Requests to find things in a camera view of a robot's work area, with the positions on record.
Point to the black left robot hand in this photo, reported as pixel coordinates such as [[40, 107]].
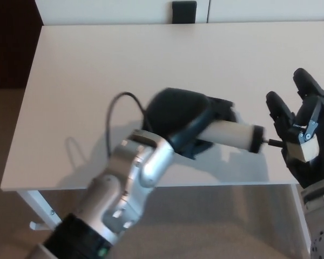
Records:
[[175, 113]]

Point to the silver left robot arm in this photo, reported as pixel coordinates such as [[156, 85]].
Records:
[[129, 175]]

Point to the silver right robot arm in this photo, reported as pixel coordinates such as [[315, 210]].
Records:
[[321, 215]]

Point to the white plastic desk hook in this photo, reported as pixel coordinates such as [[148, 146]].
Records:
[[37, 226]]

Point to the white cabinet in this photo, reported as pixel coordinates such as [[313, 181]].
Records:
[[97, 12]]

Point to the dark brown wooden cabinet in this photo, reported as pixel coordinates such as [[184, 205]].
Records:
[[8, 46]]

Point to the white metal desk leg frame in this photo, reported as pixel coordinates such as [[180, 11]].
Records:
[[37, 205], [297, 202]]

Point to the black wall box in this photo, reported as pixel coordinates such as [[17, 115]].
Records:
[[184, 12]]

